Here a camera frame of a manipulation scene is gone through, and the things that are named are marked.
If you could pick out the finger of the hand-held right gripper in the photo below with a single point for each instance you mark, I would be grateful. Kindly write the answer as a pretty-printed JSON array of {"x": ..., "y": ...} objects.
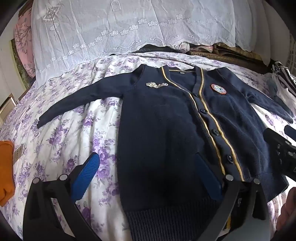
[
  {"x": 291, "y": 131},
  {"x": 274, "y": 138}
]

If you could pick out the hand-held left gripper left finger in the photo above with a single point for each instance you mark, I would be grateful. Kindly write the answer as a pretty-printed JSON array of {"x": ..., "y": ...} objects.
[{"x": 85, "y": 177}]

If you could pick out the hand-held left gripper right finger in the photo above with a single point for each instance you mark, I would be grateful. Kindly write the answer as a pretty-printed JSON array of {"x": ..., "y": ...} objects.
[{"x": 209, "y": 178}]

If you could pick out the navy knit cardigan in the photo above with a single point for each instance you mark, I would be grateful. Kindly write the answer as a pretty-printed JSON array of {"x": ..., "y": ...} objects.
[{"x": 161, "y": 115}]

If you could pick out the person's right forearm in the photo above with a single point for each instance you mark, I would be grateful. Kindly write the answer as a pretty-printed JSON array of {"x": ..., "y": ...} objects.
[{"x": 288, "y": 208}]

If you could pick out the grey blue cloth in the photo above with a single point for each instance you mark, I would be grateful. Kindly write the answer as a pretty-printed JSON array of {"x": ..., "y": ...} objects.
[{"x": 272, "y": 87}]

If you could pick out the purple floral bed sheet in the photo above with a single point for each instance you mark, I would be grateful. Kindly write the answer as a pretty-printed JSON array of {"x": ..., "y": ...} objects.
[{"x": 69, "y": 129}]

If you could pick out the black white striped cloth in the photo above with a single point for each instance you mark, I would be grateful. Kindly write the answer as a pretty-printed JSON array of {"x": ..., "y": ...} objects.
[{"x": 285, "y": 73}]

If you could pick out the small grey card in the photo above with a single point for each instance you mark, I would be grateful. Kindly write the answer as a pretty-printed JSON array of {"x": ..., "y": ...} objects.
[{"x": 19, "y": 153}]

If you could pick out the orange cloth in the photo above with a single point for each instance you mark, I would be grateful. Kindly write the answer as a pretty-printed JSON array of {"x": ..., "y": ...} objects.
[{"x": 5, "y": 173}]

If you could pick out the white plastic basket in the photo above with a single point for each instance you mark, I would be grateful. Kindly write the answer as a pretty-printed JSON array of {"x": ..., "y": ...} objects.
[{"x": 292, "y": 51}]

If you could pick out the white cabinet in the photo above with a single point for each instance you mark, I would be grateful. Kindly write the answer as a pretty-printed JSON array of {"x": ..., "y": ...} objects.
[{"x": 7, "y": 106}]

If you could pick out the pink patterned cloth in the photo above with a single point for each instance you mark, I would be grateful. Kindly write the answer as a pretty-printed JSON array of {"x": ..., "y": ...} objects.
[{"x": 198, "y": 47}]

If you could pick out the dark cloth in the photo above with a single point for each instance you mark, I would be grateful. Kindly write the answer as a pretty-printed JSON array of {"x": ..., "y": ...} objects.
[{"x": 159, "y": 48}]

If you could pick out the pink floral pillow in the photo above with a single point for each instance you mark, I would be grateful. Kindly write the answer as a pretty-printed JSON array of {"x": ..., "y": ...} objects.
[{"x": 23, "y": 46}]

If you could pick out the white lace cover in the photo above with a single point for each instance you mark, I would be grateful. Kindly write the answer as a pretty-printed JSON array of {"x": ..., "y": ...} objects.
[{"x": 115, "y": 25}]

